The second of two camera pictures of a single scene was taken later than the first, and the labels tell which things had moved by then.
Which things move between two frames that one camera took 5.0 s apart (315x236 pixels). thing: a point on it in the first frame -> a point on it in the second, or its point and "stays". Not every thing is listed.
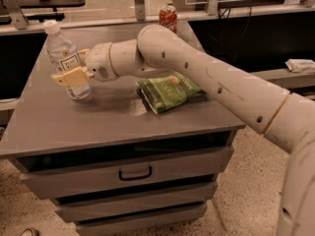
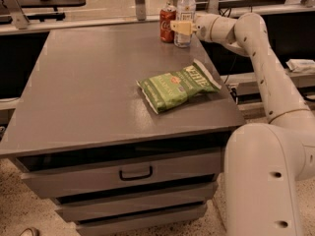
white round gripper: [98, 62] -> [204, 28]
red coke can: [167, 18] stays
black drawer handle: [135, 177] stays
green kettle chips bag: [167, 90] stays
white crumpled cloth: [300, 65] stays
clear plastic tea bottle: [65, 56] -> [185, 12]
